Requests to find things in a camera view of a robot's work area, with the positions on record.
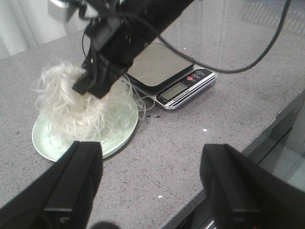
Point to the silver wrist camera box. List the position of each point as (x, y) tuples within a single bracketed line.
[(62, 10)]

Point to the pale green round plate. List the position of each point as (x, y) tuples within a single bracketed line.
[(47, 143)]

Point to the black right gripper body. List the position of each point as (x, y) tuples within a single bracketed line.
[(115, 41)]

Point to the black silver kitchen scale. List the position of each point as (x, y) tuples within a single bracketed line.
[(168, 78)]

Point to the white vermicelli noodle bundle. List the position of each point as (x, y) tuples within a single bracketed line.
[(56, 97)]

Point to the white pleated curtain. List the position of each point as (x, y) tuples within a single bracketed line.
[(25, 24)]

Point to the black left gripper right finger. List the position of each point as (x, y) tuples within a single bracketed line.
[(243, 195)]

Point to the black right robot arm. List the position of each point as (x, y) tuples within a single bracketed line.
[(159, 13)]

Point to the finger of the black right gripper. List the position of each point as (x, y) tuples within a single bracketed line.
[(104, 74), (84, 83)]

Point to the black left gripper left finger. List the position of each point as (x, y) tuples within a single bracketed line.
[(62, 197)]

